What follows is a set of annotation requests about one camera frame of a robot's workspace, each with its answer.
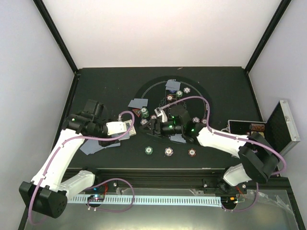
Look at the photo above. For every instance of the right circuit board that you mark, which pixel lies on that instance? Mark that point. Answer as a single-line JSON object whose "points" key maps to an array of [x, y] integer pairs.
{"points": [[234, 199]]}

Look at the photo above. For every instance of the white slotted cable duct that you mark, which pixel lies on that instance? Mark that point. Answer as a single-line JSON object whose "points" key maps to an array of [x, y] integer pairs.
{"points": [[160, 200]]}

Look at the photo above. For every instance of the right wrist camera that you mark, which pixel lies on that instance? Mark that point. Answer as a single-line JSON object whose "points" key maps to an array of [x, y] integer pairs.
{"points": [[160, 113]]}

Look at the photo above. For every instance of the circuit board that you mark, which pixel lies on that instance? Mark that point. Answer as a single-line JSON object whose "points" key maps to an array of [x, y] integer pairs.
{"points": [[96, 198], [234, 199]]}

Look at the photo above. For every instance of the blue white chip stack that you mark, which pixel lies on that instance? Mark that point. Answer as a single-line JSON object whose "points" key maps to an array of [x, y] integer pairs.
{"points": [[169, 152]]}

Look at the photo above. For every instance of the left circuit board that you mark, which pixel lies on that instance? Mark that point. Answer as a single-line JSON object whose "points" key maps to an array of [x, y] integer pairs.
{"points": [[96, 198]]}

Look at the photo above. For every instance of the brown chip row in case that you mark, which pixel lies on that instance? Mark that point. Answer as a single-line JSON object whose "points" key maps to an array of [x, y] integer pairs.
{"points": [[257, 127]]}

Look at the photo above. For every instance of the red triangle all-in marker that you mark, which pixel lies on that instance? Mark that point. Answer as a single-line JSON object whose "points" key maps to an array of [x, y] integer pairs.
{"points": [[137, 112]]}

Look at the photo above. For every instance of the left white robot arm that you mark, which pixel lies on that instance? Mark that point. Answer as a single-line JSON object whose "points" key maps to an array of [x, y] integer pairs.
{"points": [[47, 194]]}

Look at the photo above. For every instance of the orange black chip stack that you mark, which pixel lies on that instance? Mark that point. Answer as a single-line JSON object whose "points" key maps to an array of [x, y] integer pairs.
{"points": [[192, 152]]}

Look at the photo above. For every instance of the green chips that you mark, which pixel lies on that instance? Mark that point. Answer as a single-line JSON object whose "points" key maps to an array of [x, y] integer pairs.
{"points": [[179, 94], [144, 112]]}

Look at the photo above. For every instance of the white card box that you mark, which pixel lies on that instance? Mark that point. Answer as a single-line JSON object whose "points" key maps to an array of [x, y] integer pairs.
{"points": [[132, 132]]}

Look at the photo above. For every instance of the round black poker mat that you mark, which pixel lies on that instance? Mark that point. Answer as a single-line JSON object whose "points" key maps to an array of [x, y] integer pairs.
{"points": [[192, 95]]}

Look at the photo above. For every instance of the aluminium poker case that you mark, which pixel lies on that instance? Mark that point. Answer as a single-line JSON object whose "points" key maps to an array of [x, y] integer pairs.
{"points": [[280, 129]]}

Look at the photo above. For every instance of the green chip stack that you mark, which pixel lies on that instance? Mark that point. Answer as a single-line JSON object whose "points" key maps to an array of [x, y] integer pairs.
{"points": [[148, 150]]}

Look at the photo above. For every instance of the blue chips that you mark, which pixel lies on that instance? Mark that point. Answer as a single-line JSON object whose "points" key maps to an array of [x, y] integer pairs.
{"points": [[196, 120], [144, 122], [187, 90]]}

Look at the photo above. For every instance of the card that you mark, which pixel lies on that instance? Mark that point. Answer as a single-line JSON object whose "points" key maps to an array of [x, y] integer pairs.
{"points": [[140, 102], [177, 138], [173, 84], [169, 88], [132, 105]]}

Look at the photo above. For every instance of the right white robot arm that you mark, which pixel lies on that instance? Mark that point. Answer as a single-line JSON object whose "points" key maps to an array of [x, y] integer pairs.
{"points": [[258, 160]]}

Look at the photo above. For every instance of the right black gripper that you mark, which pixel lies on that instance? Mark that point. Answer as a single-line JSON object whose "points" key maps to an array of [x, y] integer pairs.
{"points": [[154, 122]]}

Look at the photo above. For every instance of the blue playing card deck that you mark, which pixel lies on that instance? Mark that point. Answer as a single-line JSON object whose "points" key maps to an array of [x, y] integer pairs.
{"points": [[128, 125]]}

